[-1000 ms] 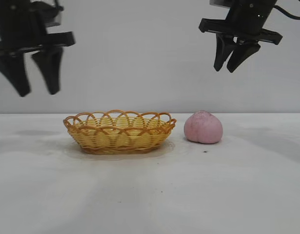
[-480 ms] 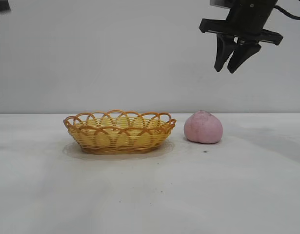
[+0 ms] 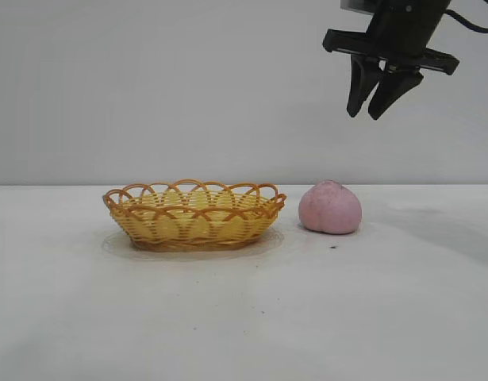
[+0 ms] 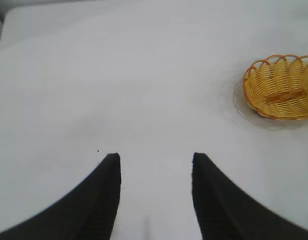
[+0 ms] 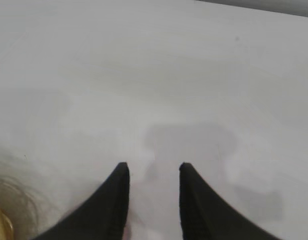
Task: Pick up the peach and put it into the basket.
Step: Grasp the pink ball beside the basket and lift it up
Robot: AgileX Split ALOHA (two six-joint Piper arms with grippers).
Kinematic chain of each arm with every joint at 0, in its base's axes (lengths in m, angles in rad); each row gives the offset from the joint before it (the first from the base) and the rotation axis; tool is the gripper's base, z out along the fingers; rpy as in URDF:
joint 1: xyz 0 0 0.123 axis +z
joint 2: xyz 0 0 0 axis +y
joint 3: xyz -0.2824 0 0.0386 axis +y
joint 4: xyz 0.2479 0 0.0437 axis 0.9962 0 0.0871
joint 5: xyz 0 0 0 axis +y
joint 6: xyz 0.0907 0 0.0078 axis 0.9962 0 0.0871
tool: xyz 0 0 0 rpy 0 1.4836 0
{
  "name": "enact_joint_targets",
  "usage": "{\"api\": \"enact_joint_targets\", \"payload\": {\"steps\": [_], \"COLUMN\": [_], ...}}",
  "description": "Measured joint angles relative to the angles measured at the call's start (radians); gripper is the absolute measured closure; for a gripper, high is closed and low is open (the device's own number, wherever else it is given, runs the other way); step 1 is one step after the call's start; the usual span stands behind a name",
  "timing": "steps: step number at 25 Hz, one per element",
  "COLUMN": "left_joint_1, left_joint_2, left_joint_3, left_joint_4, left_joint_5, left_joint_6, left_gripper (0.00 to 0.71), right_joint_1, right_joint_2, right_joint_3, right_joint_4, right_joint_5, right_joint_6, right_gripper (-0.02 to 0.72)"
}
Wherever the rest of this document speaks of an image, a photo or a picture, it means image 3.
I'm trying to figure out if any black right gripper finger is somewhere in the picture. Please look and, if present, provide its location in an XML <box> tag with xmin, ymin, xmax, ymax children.
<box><xmin>367</xmin><ymin>70</ymin><xmax>424</xmax><ymax>121</ymax></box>
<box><xmin>345</xmin><ymin>54</ymin><xmax>384</xmax><ymax>117</ymax></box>

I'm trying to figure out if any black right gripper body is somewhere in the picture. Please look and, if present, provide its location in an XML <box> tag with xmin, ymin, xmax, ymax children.
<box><xmin>322</xmin><ymin>0</ymin><xmax>461</xmax><ymax>76</ymax></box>

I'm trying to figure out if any pink peach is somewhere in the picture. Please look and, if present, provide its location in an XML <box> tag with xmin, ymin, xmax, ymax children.
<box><xmin>298</xmin><ymin>179</ymin><xmax>363</xmax><ymax>236</ymax></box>

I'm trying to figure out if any yellow woven wicker basket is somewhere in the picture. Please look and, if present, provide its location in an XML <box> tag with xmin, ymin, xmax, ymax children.
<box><xmin>103</xmin><ymin>178</ymin><xmax>287</xmax><ymax>254</ymax></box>

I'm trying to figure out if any black cable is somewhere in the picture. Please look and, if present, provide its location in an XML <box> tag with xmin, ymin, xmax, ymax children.
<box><xmin>444</xmin><ymin>8</ymin><xmax>488</xmax><ymax>33</ymax></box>

